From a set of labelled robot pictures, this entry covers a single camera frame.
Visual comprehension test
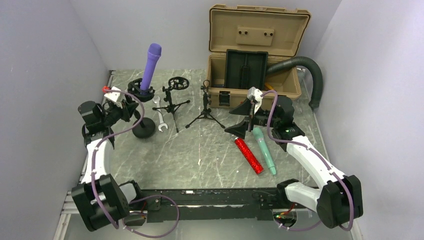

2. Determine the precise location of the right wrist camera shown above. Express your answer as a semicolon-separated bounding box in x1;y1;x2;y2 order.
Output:
247;87;263;114

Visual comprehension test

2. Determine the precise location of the black round base stand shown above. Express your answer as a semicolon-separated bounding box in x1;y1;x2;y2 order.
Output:
127;78;156;139

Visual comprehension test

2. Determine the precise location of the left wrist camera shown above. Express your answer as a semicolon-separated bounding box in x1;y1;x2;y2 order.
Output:
102;86;124;108

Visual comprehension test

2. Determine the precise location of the teal microphone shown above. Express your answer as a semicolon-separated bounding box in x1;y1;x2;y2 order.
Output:
252;127;277;176

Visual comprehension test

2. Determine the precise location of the red glitter microphone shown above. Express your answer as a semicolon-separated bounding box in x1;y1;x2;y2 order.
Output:
231;136;264;175

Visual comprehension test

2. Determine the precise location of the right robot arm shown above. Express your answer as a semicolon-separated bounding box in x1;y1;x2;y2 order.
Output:
225;95;363;231

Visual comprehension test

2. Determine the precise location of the purple cable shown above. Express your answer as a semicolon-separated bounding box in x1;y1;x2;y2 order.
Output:
261;90;355;233
90;90;180;239

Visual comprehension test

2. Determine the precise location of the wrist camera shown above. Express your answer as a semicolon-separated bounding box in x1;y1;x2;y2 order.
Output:
102;86;124;108
247;87;263;114

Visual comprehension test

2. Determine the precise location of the black corrugated hose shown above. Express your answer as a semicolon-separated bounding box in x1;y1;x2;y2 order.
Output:
265;56;324;111

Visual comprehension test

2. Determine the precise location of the yellow tool in case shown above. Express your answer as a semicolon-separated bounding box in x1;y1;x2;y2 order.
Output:
264;83;275;91

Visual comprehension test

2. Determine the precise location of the small black tripod stand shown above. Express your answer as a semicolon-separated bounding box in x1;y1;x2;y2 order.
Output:
185;79;225;129

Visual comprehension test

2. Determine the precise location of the silver wrench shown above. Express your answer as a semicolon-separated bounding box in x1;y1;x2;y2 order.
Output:
152;96;169;133

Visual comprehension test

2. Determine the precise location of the black shock mount tripod stand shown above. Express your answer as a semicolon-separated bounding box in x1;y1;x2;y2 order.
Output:
161;76;191;133

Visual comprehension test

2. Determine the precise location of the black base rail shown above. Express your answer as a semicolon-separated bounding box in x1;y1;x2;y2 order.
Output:
129;187;292;223

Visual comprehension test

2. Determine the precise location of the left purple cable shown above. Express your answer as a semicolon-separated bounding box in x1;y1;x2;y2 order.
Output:
90;90;180;239

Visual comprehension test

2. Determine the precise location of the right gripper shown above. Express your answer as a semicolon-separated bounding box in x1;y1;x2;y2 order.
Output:
224;98;280;140

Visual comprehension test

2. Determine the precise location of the black tray insert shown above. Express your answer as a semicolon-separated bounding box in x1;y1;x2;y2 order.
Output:
224;49;268;90

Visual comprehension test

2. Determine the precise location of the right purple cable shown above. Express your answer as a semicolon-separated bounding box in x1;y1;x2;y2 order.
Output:
261;90;355;233

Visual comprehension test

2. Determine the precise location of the purple microphone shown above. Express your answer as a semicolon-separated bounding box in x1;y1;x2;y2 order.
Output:
140;43;162;92

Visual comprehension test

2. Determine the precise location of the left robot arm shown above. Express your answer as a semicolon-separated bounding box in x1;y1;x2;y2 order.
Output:
71;101;144;232

